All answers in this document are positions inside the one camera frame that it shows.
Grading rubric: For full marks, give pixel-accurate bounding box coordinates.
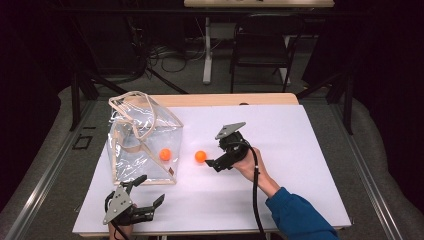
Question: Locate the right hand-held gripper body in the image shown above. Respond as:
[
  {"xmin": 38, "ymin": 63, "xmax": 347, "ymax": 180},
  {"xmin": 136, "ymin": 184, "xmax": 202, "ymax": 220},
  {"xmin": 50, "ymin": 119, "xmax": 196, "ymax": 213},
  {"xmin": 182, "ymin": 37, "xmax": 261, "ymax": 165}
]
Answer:
[{"xmin": 214, "ymin": 121, "xmax": 251, "ymax": 173}]

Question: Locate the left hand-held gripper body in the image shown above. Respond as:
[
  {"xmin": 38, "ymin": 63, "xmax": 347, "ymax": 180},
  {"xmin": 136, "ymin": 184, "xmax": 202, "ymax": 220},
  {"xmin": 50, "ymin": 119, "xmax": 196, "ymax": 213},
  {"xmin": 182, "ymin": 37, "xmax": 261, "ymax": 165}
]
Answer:
[{"xmin": 102, "ymin": 184, "xmax": 155, "ymax": 227}]

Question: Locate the transparent bag with beige trim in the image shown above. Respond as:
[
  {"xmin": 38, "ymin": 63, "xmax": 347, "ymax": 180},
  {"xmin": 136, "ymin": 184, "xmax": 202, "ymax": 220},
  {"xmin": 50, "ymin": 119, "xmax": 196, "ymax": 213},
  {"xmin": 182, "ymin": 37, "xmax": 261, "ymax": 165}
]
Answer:
[{"xmin": 105, "ymin": 90, "xmax": 185, "ymax": 186}]

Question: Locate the person's right hand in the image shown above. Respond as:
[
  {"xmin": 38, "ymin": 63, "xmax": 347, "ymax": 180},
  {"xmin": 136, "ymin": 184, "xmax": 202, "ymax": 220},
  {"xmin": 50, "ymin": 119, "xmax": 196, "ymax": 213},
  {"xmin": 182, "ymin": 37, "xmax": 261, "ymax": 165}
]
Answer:
[{"xmin": 232, "ymin": 146, "xmax": 268, "ymax": 185}]

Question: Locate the person's left hand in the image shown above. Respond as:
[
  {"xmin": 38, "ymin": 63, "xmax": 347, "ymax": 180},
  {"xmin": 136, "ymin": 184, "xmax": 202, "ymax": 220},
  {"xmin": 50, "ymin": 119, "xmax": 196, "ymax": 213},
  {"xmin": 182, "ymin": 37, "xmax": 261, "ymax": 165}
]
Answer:
[{"xmin": 108, "ymin": 223, "xmax": 135, "ymax": 240}]

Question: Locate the light wooden table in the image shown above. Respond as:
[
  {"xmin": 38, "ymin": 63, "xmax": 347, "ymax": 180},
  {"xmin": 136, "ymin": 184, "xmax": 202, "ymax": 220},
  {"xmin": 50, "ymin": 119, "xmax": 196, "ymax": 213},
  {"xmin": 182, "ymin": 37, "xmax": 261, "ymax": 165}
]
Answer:
[{"xmin": 79, "ymin": 92, "xmax": 348, "ymax": 238}]

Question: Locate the black metal stand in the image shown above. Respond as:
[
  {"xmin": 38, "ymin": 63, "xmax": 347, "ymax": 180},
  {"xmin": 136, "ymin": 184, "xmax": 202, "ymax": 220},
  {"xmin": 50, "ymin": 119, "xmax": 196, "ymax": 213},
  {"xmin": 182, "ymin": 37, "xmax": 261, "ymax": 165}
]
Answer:
[
  {"xmin": 296, "ymin": 71, "xmax": 355, "ymax": 136},
  {"xmin": 68, "ymin": 64, "xmax": 129, "ymax": 132}
]

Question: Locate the light desk with white legs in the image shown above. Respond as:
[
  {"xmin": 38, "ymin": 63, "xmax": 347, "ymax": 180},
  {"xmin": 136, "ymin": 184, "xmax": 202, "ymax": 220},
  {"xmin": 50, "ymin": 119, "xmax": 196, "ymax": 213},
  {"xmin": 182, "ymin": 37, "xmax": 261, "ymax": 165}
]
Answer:
[{"xmin": 183, "ymin": 0, "xmax": 335, "ymax": 86}]

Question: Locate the black chair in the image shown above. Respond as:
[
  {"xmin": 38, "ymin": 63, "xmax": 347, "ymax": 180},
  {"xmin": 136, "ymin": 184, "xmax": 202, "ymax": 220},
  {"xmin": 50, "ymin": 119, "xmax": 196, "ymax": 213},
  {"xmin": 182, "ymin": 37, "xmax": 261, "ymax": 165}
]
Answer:
[{"xmin": 229, "ymin": 13, "xmax": 306, "ymax": 94}]

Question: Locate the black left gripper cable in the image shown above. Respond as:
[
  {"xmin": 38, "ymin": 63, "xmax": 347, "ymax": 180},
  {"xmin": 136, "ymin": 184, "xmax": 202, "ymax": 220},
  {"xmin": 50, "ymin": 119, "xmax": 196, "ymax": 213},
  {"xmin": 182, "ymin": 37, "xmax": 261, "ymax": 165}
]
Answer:
[{"xmin": 104, "ymin": 192, "xmax": 131, "ymax": 240}]

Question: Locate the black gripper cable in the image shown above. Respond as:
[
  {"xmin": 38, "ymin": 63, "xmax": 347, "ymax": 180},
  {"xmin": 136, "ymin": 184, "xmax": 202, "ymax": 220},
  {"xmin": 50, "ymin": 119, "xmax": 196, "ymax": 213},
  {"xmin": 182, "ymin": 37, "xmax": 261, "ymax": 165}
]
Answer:
[
  {"xmin": 228, "ymin": 141, "xmax": 268, "ymax": 240},
  {"xmin": 104, "ymin": 192, "xmax": 131, "ymax": 240}
]

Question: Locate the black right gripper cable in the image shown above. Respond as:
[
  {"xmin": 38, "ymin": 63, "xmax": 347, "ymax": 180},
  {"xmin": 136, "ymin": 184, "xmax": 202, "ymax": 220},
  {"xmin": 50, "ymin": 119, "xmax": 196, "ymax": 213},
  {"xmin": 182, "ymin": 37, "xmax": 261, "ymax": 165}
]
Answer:
[{"xmin": 228, "ymin": 141, "xmax": 268, "ymax": 240}]

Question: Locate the bundle of floor cables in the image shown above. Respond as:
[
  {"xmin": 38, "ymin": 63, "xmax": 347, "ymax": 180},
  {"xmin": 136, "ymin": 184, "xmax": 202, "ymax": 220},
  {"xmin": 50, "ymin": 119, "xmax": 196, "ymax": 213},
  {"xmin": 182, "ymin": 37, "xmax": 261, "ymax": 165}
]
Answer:
[{"xmin": 146, "ymin": 43, "xmax": 204, "ymax": 74}]

